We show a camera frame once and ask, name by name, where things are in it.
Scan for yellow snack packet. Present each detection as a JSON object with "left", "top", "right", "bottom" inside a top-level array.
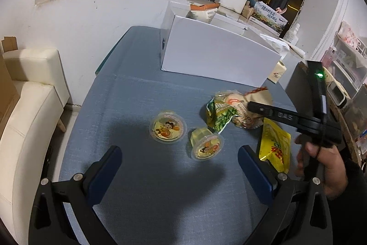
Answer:
[{"left": 259, "top": 118, "right": 291, "bottom": 172}]

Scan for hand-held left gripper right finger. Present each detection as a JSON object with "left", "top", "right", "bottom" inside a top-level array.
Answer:
[{"left": 238, "top": 145, "right": 334, "bottom": 245}]

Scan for yellow tissue pack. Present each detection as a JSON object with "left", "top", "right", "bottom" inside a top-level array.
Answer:
[{"left": 259, "top": 34, "right": 289, "bottom": 84}]

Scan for clear jelly cup cartoon lid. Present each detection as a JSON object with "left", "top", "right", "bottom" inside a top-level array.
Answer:
[
  {"left": 188, "top": 127, "right": 224, "bottom": 162},
  {"left": 150, "top": 111, "right": 187, "bottom": 144}
]

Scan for small brown box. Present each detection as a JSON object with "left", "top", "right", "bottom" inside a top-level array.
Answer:
[{"left": 242, "top": 0, "right": 257, "bottom": 19}]

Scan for blue grey tablecloth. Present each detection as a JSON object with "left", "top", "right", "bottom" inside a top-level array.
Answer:
[{"left": 59, "top": 25, "right": 324, "bottom": 245}]

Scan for landscape printed flat box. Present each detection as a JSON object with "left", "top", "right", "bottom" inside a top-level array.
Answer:
[{"left": 249, "top": 2, "right": 289, "bottom": 36}]

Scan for green pea snack packet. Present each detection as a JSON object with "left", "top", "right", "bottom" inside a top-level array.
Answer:
[{"left": 206, "top": 99, "right": 239, "bottom": 135}]

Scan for white cardboard storage box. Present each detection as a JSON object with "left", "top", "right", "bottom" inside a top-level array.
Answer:
[{"left": 159, "top": 1, "right": 283, "bottom": 87}]

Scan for person's right forearm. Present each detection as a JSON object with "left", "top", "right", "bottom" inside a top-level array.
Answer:
[{"left": 327, "top": 159, "right": 367, "bottom": 245}]

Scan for beige brown snack packet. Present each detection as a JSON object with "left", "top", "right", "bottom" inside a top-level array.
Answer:
[{"left": 229, "top": 87, "right": 273, "bottom": 129}]

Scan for white plastic bottle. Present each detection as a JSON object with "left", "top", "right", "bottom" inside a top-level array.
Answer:
[{"left": 285, "top": 24, "right": 301, "bottom": 43}]

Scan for cream leather sofa chair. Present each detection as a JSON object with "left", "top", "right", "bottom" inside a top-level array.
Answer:
[{"left": 0, "top": 48, "right": 71, "bottom": 234}]

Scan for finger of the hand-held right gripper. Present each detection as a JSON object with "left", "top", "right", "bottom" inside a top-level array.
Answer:
[{"left": 247, "top": 101, "right": 300, "bottom": 131}]

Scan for person's right hand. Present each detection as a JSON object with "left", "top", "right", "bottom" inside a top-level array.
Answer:
[{"left": 295, "top": 136, "right": 349, "bottom": 201}]

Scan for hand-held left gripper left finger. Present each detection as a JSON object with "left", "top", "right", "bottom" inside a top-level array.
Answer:
[{"left": 29, "top": 145, "right": 123, "bottom": 245}]

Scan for flat brown cardboard sheet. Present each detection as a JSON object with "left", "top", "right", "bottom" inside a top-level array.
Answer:
[{"left": 0, "top": 36, "right": 20, "bottom": 131}]

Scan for pale clear snack packet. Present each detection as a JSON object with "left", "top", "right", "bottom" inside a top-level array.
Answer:
[{"left": 215, "top": 91, "right": 245, "bottom": 108}]

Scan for rolled white paper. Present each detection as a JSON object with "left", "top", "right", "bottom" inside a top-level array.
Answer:
[{"left": 289, "top": 42, "right": 308, "bottom": 58}]

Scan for clear plastic drawer organiser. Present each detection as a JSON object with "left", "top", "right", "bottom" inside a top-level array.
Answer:
[{"left": 321, "top": 21, "right": 367, "bottom": 90}]

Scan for white rounded desk device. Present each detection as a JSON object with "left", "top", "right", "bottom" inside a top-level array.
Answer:
[{"left": 327, "top": 81, "right": 349, "bottom": 108}]

